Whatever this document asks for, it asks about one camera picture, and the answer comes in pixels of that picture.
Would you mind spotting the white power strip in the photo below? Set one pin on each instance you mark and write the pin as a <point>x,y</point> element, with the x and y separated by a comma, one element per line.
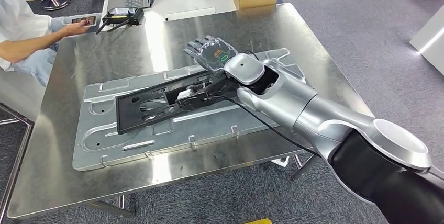
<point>280,162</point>

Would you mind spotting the metal frame chair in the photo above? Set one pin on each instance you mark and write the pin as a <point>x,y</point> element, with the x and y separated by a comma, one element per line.
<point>17,153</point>

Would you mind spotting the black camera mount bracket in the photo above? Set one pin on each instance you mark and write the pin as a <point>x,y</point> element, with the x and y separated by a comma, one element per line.
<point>197,102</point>

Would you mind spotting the person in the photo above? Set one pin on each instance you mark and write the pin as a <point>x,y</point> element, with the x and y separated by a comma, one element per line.
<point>20,24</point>

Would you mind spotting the black remote controller with antennas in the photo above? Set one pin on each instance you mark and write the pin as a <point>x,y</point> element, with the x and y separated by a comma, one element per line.
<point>123,16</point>

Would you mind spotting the long black plastic part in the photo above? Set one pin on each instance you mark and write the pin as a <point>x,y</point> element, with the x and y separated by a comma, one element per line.
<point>138,111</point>

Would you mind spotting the person's forearm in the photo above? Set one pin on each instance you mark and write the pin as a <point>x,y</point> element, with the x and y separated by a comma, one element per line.
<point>31,47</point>

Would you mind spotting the small dark handheld device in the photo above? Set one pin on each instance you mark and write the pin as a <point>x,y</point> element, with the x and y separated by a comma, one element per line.
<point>85,19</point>

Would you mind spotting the flat white strip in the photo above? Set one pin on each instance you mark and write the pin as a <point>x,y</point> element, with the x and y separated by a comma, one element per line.
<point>189,13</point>

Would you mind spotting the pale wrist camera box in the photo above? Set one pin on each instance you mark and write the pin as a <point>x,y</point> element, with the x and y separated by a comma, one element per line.
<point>184,94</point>

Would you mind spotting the stamped sheet metal panel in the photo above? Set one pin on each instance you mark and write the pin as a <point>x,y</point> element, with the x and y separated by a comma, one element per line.
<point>138,146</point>

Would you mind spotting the white display block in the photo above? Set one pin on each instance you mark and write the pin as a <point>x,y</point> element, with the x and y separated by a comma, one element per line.
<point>430,38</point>

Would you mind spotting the stainless steel workbench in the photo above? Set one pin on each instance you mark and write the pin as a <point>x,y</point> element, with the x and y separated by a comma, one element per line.
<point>104,59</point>

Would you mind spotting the person's hand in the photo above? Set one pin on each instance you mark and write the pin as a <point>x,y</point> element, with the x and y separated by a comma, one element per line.
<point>74,29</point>

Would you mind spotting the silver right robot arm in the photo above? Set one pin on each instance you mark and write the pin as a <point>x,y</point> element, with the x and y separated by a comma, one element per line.
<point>329,125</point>

